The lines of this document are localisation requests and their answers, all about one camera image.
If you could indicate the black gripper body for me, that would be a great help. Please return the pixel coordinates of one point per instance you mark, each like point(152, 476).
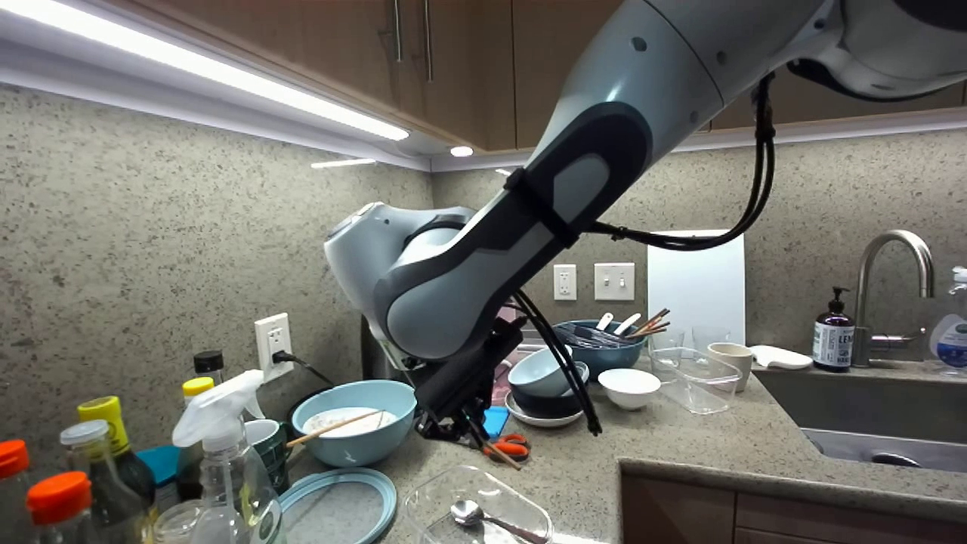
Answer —
point(473, 373)

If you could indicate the plain wooden chopstick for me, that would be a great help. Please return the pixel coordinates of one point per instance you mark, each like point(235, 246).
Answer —
point(334, 428)
point(499, 452)

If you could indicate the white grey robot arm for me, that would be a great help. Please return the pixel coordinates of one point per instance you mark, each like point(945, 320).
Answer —
point(606, 132)

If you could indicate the grey blue bowl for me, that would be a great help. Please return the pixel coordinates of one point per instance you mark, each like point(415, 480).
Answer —
point(534, 373)

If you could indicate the light blue bowl, white contents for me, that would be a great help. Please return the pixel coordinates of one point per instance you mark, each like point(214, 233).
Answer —
point(353, 448)

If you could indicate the dark blue bowl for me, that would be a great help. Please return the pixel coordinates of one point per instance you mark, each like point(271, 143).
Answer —
point(606, 353)

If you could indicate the small white bowl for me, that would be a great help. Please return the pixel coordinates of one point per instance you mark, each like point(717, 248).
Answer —
point(627, 388)

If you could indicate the small blue lid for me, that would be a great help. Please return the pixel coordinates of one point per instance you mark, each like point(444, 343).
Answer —
point(497, 421)

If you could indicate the white plate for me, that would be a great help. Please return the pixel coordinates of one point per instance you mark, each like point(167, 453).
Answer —
point(546, 421)

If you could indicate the clear glass container with spoon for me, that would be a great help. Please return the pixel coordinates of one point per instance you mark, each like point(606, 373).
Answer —
point(433, 501)

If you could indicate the metal spoon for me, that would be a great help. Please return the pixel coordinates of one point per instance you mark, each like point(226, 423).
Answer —
point(466, 514)

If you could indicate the light blue oval plate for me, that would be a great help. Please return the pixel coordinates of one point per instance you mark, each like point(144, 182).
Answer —
point(338, 509)

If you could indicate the black power plug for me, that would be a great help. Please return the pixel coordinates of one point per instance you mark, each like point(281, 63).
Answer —
point(285, 356)

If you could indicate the teal mug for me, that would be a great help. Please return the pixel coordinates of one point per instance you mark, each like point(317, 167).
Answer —
point(267, 448)

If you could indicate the round puck light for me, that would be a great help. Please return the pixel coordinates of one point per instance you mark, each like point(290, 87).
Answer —
point(460, 152)

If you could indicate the empty clear glass container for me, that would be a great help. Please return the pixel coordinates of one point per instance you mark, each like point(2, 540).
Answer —
point(696, 381)

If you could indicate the white headed spray bottle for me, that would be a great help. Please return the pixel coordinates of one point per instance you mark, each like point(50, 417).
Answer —
point(216, 402)

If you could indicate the white cutting board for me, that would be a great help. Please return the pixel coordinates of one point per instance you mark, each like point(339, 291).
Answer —
point(696, 291)

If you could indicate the black capped bottle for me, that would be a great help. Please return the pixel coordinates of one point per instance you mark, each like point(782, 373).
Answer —
point(211, 362)

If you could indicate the small yellow capped dark bottle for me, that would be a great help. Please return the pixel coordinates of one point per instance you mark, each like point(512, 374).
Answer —
point(195, 388)

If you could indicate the beige cup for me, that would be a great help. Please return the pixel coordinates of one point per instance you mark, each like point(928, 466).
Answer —
point(733, 359)

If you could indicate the white cloth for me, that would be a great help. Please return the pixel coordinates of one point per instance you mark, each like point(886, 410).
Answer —
point(782, 353)

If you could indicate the large yellow capped bottle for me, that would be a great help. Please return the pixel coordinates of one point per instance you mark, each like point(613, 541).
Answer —
point(108, 423)

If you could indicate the brown base cabinet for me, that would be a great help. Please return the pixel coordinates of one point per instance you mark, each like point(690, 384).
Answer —
point(805, 517)

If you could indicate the clear capped bottle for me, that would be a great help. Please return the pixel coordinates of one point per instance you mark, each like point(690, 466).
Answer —
point(83, 438)

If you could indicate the dark soap pump bottle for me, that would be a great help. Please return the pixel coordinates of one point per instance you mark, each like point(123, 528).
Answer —
point(831, 337)

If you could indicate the steel kitchen sink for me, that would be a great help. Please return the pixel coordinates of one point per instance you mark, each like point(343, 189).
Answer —
point(879, 412)

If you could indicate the under cabinet light strip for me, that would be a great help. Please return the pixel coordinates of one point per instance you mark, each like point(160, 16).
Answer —
point(200, 63)

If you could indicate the steel kitchen faucet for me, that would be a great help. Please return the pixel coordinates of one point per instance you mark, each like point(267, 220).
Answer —
point(893, 244)

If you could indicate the clear blue spray bottle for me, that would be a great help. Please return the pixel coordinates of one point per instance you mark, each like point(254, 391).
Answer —
point(952, 337)

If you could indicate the narrow white light switch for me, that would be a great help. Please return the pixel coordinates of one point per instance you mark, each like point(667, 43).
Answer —
point(564, 283)

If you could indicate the wide white light switch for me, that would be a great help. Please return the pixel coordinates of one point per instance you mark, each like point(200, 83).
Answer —
point(615, 283)

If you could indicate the white wall outlet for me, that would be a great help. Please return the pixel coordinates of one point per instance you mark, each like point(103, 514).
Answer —
point(274, 337)

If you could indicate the brown wooden wall cabinets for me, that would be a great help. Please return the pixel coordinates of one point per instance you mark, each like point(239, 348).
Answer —
point(473, 62)

